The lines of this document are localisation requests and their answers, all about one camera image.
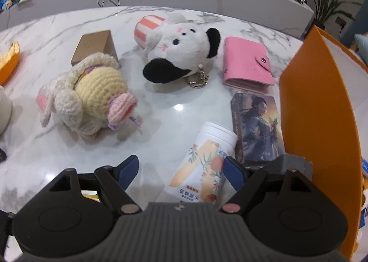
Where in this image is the orange storage box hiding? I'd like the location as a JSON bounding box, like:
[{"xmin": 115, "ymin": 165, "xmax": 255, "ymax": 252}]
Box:
[{"xmin": 279, "ymin": 25, "xmax": 368, "ymax": 261}]

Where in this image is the light blue cushion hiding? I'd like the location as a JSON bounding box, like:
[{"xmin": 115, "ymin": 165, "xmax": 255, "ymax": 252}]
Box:
[{"xmin": 354, "ymin": 33, "xmax": 368, "ymax": 64}]

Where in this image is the brown cardboard box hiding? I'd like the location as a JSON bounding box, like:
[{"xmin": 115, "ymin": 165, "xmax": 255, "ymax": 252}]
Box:
[{"xmin": 71, "ymin": 30, "xmax": 119, "ymax": 67}]

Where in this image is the dark figure print card box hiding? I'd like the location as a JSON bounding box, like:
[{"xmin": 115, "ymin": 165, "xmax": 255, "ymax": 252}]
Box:
[{"xmin": 230, "ymin": 92, "xmax": 286, "ymax": 165}]

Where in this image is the pink snap card wallet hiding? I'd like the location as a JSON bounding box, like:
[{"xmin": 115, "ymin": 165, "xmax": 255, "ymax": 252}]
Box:
[{"xmin": 223, "ymin": 36, "xmax": 274, "ymax": 87}]

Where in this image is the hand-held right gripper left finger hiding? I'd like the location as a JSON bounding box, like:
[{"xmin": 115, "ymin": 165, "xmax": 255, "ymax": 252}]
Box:
[{"xmin": 47, "ymin": 155, "xmax": 142, "ymax": 214}]

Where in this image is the white black plush dog keychain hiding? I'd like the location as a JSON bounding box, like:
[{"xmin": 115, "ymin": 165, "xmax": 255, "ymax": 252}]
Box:
[{"xmin": 134, "ymin": 13, "xmax": 221, "ymax": 89}]

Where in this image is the cream crocheted bunny plush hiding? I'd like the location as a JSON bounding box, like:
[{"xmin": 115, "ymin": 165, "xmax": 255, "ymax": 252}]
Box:
[{"xmin": 36, "ymin": 52, "xmax": 142, "ymax": 139}]

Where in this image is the white peach print bottle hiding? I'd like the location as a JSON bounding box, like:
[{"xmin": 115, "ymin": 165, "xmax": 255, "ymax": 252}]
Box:
[{"xmin": 157, "ymin": 122, "xmax": 239, "ymax": 211}]

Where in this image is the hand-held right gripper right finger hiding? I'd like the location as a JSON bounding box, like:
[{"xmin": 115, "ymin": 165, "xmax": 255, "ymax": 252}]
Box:
[{"xmin": 218, "ymin": 155, "xmax": 314, "ymax": 213}]

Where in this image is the orange fruit peel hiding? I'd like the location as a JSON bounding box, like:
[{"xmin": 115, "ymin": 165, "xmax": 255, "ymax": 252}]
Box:
[{"xmin": 0, "ymin": 42, "xmax": 20, "ymax": 85}]

